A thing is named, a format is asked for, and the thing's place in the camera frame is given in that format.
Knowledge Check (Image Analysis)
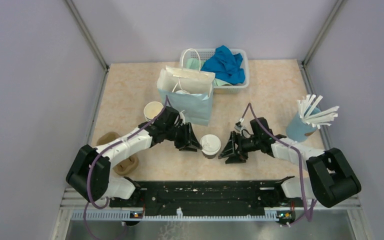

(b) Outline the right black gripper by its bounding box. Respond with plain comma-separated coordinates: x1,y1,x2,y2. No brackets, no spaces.
218,130,262,164

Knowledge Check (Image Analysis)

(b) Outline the pale blue paper bag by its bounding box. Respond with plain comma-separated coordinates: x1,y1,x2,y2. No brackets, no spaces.
156,62,216,126

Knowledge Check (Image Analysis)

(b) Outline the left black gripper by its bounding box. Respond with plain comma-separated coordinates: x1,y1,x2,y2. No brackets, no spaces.
165,122,202,152

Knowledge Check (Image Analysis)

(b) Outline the brown cardboard cup carrier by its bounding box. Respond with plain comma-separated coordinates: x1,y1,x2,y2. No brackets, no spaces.
96,131,139,176

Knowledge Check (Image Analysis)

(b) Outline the mint green cloth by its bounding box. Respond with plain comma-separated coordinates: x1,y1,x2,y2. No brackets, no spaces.
186,58,232,87

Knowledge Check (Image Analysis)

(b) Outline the stack of paper cups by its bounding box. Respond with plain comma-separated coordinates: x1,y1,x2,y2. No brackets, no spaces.
143,101,164,122

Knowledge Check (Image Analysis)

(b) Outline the blue cloth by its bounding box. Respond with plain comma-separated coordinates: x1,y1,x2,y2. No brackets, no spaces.
201,45,246,85

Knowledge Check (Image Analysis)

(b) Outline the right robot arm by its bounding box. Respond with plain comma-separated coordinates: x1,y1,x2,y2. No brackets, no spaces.
218,117,362,208

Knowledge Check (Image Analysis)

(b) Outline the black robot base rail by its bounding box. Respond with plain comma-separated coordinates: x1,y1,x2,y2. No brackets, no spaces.
61,178,362,223

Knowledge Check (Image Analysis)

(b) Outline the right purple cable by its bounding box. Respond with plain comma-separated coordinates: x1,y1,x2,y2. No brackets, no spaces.
239,102,318,228

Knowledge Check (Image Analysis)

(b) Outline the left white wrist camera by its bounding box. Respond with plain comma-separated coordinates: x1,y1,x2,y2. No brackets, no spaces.
177,110,187,125

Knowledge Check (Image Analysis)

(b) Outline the blue straw holder cup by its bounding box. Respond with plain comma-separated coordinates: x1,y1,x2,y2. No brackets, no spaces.
285,112,318,142

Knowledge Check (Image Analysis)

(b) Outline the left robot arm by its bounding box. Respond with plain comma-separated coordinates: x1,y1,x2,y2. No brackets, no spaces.
65,106,202,207

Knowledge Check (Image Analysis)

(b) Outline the white plastic basket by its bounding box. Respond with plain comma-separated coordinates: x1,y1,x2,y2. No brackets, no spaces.
179,45,250,94

